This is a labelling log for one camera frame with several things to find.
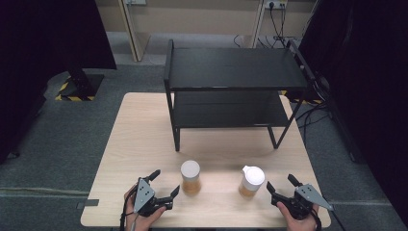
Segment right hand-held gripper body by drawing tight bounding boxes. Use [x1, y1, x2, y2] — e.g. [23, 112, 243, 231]
[269, 183, 335, 221]

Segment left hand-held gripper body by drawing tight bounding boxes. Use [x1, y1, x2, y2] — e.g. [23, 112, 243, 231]
[133, 177, 175, 218]

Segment seasoning bottle with spout lid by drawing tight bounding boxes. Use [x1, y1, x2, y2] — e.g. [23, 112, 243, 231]
[238, 165, 267, 199]

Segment seasoning bottle with round lid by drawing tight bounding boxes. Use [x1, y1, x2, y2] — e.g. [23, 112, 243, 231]
[180, 160, 202, 196]

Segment black two-tier shelf rack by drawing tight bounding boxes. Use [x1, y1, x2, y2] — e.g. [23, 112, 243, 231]
[163, 38, 318, 153]

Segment person's right hand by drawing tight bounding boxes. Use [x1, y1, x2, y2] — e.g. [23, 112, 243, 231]
[276, 200, 321, 231]

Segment person's left hand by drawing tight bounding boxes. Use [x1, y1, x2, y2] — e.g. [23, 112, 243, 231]
[123, 185, 168, 231]

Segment grey tape piece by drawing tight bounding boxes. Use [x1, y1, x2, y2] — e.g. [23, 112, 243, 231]
[75, 198, 100, 211]

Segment black stand base striped tape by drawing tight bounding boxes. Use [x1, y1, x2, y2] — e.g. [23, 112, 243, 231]
[54, 67, 106, 102]

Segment dark curtain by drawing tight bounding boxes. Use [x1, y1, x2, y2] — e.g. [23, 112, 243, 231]
[0, 0, 117, 166]
[297, 0, 408, 227]

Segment right hand-held gripper cable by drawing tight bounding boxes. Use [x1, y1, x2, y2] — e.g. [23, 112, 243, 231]
[309, 205, 323, 231]

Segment hand-held gripper cable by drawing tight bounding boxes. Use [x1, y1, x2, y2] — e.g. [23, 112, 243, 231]
[309, 205, 323, 231]
[119, 191, 140, 231]

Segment left hand-held gripper cable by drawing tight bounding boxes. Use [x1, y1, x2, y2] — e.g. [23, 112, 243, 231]
[119, 191, 140, 231]

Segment black floor cables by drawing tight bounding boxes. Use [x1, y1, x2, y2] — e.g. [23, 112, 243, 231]
[293, 99, 332, 146]

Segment white frame post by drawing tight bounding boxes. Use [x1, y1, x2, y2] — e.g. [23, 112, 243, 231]
[116, 0, 152, 63]
[250, 0, 268, 49]

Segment black plugged cables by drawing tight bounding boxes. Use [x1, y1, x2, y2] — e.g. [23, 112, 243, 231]
[257, 2, 301, 50]

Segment white wall socket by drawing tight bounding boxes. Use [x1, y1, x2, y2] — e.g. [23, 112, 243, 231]
[264, 0, 289, 10]

